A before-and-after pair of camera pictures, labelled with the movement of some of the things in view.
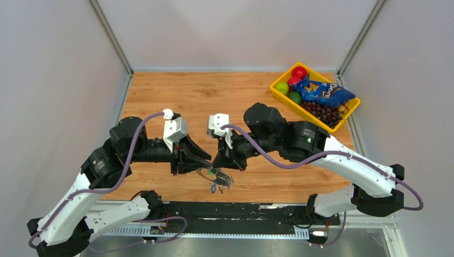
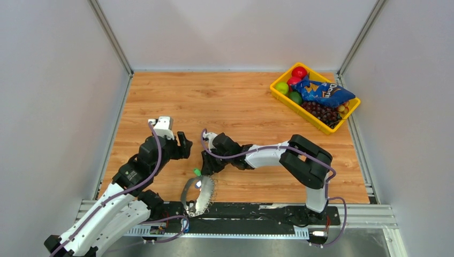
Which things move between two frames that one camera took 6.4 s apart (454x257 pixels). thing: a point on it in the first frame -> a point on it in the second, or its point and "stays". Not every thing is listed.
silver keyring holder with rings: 219,179 -> 199,206
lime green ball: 282,87 stays
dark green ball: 296,97 stays
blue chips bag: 323,93 stays
